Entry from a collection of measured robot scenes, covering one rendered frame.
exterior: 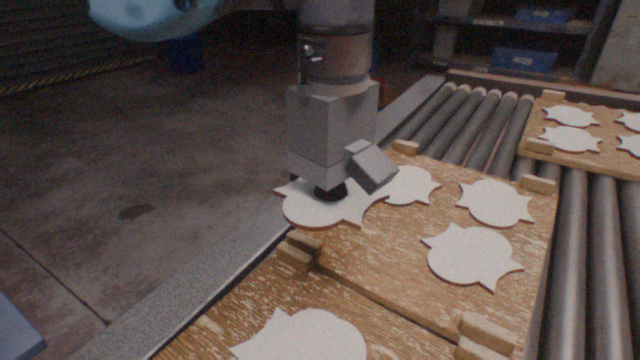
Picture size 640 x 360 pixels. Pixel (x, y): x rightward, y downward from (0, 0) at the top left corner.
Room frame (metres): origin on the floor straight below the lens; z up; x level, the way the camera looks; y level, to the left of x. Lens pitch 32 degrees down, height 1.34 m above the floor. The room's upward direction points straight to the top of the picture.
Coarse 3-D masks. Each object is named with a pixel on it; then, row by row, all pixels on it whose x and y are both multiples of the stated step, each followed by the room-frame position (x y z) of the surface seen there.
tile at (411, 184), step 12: (408, 168) 0.66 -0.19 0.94; (420, 168) 0.66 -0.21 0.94; (396, 180) 0.62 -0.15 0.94; (408, 180) 0.62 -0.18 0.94; (420, 180) 0.62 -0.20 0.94; (396, 192) 0.58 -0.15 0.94; (408, 192) 0.58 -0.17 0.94; (420, 192) 0.58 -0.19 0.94; (396, 204) 0.54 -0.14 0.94; (408, 204) 0.54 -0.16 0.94
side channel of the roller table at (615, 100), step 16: (448, 80) 1.33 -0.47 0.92; (464, 80) 1.30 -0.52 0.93; (480, 80) 1.27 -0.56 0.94; (496, 80) 1.24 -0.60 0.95; (512, 80) 1.24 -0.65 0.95; (528, 80) 1.23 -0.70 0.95; (576, 96) 1.12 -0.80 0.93; (592, 96) 1.10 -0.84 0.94; (608, 96) 1.08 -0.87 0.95; (624, 96) 1.08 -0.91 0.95
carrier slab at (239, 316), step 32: (256, 288) 0.35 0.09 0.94; (288, 288) 0.35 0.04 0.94; (320, 288) 0.35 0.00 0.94; (224, 320) 0.30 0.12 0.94; (256, 320) 0.30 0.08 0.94; (352, 320) 0.30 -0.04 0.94; (384, 320) 0.30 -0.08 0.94; (160, 352) 0.26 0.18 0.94; (192, 352) 0.26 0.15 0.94; (224, 352) 0.26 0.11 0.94; (384, 352) 0.26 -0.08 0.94; (416, 352) 0.26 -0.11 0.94; (448, 352) 0.26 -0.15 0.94
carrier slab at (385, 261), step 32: (416, 160) 0.71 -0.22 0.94; (448, 192) 0.59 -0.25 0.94; (384, 224) 0.49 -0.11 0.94; (416, 224) 0.49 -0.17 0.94; (448, 224) 0.49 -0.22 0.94; (480, 224) 0.49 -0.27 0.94; (544, 224) 0.49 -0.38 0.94; (352, 256) 0.42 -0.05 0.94; (384, 256) 0.42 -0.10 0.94; (416, 256) 0.42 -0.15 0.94; (512, 256) 0.42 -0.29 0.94; (544, 256) 0.42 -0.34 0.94; (352, 288) 0.37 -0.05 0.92; (384, 288) 0.35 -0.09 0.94; (416, 288) 0.35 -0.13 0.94; (448, 288) 0.35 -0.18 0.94; (480, 288) 0.35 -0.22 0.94; (512, 288) 0.35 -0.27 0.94; (416, 320) 0.31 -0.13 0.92; (448, 320) 0.30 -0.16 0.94; (512, 320) 0.30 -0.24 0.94
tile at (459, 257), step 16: (432, 240) 0.44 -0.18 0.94; (448, 240) 0.44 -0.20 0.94; (464, 240) 0.44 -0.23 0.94; (480, 240) 0.44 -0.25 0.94; (496, 240) 0.44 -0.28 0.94; (432, 256) 0.41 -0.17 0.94; (448, 256) 0.41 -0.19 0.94; (464, 256) 0.41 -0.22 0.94; (480, 256) 0.41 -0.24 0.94; (496, 256) 0.41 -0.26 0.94; (432, 272) 0.38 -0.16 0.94; (448, 272) 0.38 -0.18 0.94; (464, 272) 0.38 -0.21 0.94; (480, 272) 0.38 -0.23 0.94; (496, 272) 0.38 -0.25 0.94; (512, 272) 0.38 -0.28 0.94
